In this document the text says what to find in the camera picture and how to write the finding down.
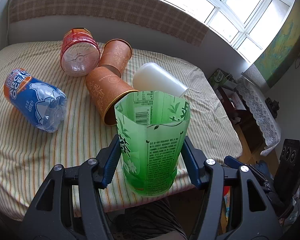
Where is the green cut bottle cup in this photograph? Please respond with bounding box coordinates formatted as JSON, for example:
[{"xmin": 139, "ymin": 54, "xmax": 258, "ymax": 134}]
[{"xmin": 114, "ymin": 91, "xmax": 191, "ymax": 197}]

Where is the brown paper cup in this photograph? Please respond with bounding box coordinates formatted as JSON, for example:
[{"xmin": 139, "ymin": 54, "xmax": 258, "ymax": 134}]
[
  {"xmin": 85, "ymin": 67, "xmax": 137, "ymax": 126},
  {"xmin": 98, "ymin": 38, "xmax": 133, "ymax": 77}
]

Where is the brown paper cup front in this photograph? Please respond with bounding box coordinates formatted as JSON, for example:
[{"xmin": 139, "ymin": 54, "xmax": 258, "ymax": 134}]
[{"xmin": 85, "ymin": 67, "xmax": 137, "ymax": 126}]

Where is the brown paper cup rear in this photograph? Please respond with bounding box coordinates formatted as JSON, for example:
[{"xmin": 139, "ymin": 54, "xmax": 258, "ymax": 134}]
[{"xmin": 98, "ymin": 38, "xmax": 133, "ymax": 77}]

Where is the green cardboard box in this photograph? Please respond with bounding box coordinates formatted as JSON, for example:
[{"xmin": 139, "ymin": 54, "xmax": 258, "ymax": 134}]
[{"xmin": 208, "ymin": 68, "xmax": 237, "ymax": 90}]

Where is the brown plaid cloth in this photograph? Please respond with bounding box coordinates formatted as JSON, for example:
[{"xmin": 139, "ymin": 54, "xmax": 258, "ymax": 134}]
[{"xmin": 8, "ymin": 0, "xmax": 209, "ymax": 47}]

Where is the striped yellow table cloth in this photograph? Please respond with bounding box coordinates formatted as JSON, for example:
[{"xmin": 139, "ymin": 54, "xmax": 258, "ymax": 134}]
[{"xmin": 0, "ymin": 41, "xmax": 243, "ymax": 220}]

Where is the white lace cloth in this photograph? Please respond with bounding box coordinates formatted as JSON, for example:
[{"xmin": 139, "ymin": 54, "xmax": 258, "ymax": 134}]
[{"xmin": 236, "ymin": 77, "xmax": 281, "ymax": 156}]

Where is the blue orange cut bottle cup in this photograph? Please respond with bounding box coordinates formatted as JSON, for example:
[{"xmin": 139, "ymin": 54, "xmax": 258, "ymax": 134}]
[{"xmin": 4, "ymin": 68, "xmax": 68, "ymax": 133}]

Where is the black speaker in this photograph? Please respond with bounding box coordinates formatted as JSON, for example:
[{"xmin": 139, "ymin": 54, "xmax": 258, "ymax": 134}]
[{"xmin": 274, "ymin": 139, "xmax": 300, "ymax": 202}]

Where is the white plastic cup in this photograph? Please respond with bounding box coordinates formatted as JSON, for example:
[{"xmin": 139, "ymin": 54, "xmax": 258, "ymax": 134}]
[{"xmin": 132, "ymin": 62, "xmax": 188, "ymax": 98}]

